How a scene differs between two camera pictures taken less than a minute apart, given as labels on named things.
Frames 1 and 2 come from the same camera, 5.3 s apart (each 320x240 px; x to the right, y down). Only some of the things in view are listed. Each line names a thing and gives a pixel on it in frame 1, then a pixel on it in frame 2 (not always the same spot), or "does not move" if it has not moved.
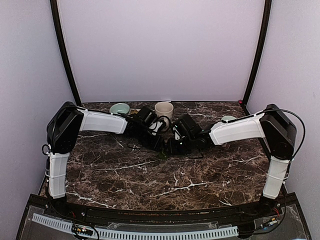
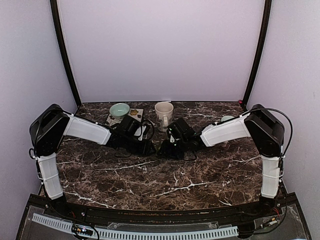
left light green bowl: (119, 107) does not move
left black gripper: (155, 144) -> (145, 149)
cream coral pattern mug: (164, 108) does not move
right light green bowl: (228, 118) does not move
